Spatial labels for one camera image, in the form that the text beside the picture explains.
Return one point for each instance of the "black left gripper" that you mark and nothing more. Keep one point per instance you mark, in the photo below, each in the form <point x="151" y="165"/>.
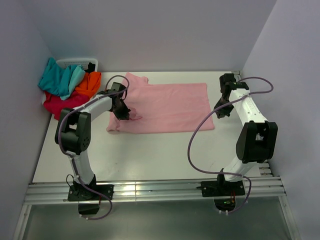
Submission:
<point x="125" y="115"/>

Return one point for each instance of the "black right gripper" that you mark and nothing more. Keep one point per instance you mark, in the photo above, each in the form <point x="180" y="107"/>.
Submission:
<point x="222" y="112"/>

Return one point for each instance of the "pink t shirt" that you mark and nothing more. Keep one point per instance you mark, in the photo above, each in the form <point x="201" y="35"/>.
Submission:
<point x="161" y="108"/>

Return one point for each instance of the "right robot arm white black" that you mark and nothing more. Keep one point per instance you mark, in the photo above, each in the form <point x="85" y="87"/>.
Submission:
<point x="257" y="139"/>

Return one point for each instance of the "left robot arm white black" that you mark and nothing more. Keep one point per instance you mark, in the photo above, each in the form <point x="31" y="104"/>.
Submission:
<point x="73" y="135"/>

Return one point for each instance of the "orange t shirt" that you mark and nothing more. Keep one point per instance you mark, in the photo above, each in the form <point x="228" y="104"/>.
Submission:
<point x="90" y="84"/>

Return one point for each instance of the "black t shirt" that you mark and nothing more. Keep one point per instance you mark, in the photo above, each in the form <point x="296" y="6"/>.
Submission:
<point x="91" y="67"/>

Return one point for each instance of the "teal t shirt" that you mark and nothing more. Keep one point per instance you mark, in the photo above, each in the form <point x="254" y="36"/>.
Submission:
<point x="60" y="82"/>

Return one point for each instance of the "magenta t shirt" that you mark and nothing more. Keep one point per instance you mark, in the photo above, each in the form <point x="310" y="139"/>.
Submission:
<point x="54" y="104"/>

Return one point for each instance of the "white laundry basket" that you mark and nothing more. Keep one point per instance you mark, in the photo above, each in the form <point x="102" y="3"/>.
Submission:
<point x="63" y="63"/>

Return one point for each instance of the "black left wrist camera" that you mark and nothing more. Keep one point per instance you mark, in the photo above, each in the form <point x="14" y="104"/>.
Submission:
<point x="117" y="87"/>

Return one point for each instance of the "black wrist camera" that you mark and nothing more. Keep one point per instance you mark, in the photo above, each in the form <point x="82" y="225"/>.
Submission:
<point x="226" y="78"/>
<point x="117" y="87"/>

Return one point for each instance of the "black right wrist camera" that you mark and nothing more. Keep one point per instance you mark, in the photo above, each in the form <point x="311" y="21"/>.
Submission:
<point x="226" y="78"/>

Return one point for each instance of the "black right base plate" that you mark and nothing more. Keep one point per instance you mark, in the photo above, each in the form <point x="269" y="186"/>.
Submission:
<point x="210" y="188"/>

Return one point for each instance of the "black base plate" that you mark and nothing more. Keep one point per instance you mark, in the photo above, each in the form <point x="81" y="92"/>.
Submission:
<point x="105" y="192"/>
<point x="210" y="188"/>

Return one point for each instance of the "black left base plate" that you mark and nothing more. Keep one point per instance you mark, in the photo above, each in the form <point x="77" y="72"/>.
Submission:
<point x="105" y="192"/>

